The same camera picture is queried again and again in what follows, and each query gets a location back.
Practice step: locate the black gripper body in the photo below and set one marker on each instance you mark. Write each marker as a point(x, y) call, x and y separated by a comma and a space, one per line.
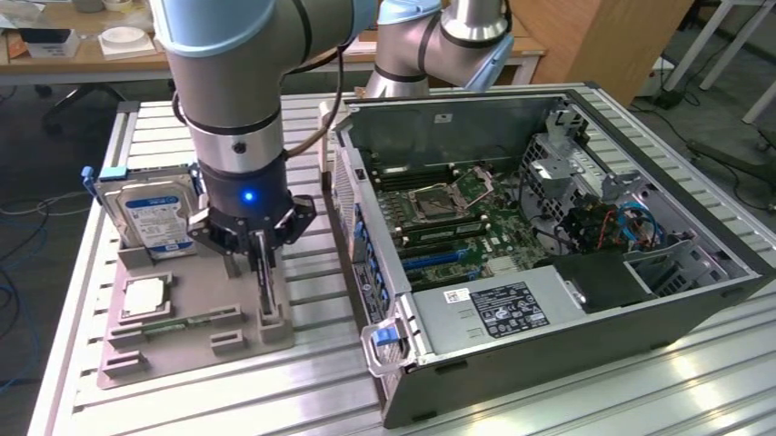
point(246, 195)

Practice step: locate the black graphics card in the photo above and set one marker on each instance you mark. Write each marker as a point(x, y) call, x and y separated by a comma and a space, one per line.
point(266, 295)

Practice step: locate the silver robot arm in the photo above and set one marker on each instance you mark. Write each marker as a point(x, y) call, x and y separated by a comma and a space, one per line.
point(230, 91)

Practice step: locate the hard drive with blue label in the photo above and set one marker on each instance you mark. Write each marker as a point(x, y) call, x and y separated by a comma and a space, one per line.
point(149, 218)

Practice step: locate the silver CPU chip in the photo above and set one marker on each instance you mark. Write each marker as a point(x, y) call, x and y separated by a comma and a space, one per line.
point(147, 297)

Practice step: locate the green RAM stick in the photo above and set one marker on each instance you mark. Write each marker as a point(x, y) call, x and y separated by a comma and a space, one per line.
point(175, 323)

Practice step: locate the CPU socket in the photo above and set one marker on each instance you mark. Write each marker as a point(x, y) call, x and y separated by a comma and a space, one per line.
point(433, 204)

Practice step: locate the blue expansion slot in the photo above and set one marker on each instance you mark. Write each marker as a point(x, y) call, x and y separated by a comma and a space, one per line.
point(430, 260)

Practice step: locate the grey parts rack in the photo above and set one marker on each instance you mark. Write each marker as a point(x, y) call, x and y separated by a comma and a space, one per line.
point(182, 349)

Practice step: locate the metal socket cover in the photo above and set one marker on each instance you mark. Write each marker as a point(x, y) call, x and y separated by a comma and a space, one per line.
point(473, 184)

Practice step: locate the small silver chipset heatsink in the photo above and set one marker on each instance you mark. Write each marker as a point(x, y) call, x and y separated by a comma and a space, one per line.
point(501, 267)

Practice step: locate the grey power supply unit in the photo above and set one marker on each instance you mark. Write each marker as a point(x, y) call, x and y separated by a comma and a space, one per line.
point(454, 327)

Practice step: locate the black office chair base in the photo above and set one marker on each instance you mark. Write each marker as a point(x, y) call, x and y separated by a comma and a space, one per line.
point(67, 102)

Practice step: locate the white round moulded object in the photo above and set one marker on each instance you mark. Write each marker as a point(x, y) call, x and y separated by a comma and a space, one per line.
point(124, 43)

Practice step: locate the wooden desk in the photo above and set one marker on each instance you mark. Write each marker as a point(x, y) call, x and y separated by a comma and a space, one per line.
point(79, 66)

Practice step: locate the perforated metal drive cage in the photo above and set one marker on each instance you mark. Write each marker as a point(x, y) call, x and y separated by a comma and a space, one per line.
point(561, 172)

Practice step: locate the white box black top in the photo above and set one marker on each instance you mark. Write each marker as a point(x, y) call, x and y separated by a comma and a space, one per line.
point(51, 49)

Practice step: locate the grey cup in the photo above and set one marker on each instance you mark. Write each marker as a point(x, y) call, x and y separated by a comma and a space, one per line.
point(90, 5)

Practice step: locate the brown cardboard piece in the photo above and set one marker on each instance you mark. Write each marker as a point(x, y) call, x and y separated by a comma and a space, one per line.
point(14, 45)

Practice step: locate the black open PC case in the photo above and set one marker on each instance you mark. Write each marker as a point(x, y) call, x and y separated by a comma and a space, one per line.
point(545, 377)

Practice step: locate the metal disk bay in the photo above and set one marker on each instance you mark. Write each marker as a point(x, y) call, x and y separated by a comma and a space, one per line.
point(673, 268)

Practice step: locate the wooden cabinet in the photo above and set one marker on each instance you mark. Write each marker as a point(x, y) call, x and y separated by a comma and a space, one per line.
point(607, 45)

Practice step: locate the black floor stand base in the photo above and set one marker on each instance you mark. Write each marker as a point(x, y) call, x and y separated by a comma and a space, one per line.
point(740, 159)

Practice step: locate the black plastic air duct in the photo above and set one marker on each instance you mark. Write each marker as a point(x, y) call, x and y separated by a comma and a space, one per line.
point(607, 281)

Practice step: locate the white table frame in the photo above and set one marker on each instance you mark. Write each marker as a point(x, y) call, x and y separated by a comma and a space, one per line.
point(758, 109)

